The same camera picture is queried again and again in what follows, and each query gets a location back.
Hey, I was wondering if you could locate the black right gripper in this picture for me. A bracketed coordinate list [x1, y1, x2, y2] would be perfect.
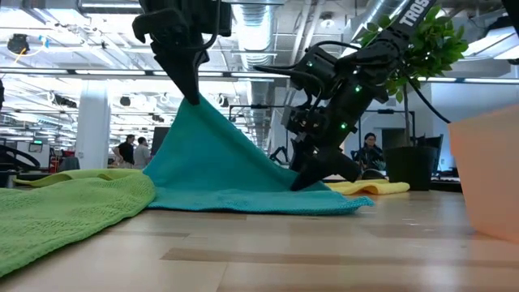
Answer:
[290, 101, 378, 191]

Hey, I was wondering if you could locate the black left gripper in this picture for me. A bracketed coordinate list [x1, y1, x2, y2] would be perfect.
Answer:
[132, 0, 210, 106]

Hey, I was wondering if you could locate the yellow microfiber towel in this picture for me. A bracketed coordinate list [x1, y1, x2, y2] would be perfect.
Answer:
[325, 179, 411, 196]

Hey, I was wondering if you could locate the teal microfiber towel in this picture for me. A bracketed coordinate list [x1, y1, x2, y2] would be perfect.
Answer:
[144, 95, 376, 216]

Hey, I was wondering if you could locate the large green microfiber towel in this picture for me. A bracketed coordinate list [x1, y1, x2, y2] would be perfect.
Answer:
[0, 172, 157, 277]

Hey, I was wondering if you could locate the person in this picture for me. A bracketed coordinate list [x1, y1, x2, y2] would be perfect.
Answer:
[351, 132, 386, 182]
[113, 134, 136, 170]
[133, 136, 152, 170]

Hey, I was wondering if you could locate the black background monitor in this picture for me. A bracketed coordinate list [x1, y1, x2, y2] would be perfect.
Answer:
[152, 127, 171, 157]

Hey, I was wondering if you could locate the black plant pot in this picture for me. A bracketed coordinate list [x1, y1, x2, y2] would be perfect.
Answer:
[384, 145, 439, 192]

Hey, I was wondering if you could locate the white pillar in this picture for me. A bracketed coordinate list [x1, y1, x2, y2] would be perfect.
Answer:
[75, 79, 111, 171]

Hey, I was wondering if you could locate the black ceiling device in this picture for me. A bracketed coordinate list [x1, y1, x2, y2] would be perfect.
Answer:
[6, 33, 30, 55]

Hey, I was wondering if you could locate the orange tray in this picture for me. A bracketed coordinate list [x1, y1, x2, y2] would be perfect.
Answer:
[448, 104, 519, 244]

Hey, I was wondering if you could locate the green leafy plant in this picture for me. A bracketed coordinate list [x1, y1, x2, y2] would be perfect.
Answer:
[356, 3, 470, 148]

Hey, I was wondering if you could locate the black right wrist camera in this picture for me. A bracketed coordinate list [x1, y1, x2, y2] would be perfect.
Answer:
[281, 104, 325, 137]

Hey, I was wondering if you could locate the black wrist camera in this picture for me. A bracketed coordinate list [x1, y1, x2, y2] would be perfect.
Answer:
[202, 0, 233, 37]
[281, 104, 325, 137]

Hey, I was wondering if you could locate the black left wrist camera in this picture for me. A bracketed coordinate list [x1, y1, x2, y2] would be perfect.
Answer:
[202, 0, 233, 37]

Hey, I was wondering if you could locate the silver ventilation duct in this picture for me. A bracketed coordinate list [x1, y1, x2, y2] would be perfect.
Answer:
[233, 3, 281, 72]

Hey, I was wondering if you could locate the black metal stand frame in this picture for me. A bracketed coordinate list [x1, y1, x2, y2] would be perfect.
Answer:
[358, 108, 416, 148]
[229, 103, 287, 127]

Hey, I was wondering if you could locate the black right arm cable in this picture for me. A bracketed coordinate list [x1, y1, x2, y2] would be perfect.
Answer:
[405, 76, 452, 125]

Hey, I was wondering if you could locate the black curved frame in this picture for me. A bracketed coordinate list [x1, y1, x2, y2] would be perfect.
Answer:
[0, 144, 41, 171]

